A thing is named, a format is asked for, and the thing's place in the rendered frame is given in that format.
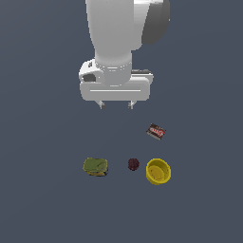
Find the yellow bowl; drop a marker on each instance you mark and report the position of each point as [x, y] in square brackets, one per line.
[158, 171]

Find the brown red snack box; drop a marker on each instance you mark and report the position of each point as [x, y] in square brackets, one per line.
[156, 131]

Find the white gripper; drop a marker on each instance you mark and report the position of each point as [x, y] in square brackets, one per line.
[114, 91]

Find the dark red round fruit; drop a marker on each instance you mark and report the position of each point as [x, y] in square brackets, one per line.
[133, 164]

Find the green flat can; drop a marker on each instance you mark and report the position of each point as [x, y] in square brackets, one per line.
[95, 166]

